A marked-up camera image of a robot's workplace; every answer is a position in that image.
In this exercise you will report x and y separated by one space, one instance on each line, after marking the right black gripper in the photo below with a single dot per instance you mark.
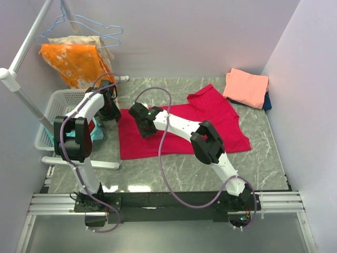
144 134

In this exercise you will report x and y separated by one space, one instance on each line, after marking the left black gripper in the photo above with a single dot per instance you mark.
115 114

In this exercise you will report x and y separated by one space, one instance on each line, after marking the magenta t-shirt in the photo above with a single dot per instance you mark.
206 104

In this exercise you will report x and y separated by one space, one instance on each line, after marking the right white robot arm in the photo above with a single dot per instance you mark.
207 145

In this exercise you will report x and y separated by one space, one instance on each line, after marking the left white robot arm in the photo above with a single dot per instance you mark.
77 153

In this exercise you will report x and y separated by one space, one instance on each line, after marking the teal t-shirt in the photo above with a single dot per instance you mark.
96 134

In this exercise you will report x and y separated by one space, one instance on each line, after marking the orange tie-dye cloth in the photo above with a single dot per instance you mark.
80 66

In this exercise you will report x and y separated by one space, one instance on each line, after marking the white plastic laundry basket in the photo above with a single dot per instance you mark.
60 103

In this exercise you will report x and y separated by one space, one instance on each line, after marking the beige cloth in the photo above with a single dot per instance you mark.
102 50

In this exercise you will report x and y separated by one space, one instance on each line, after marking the folded salmon t-shirt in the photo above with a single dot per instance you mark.
246 88

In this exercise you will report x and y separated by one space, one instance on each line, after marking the folded navy t-shirt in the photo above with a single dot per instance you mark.
266 105

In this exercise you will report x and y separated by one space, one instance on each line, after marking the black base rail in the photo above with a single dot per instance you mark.
162 206

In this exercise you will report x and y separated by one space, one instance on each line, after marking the aluminium frame rail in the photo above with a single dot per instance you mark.
271 202

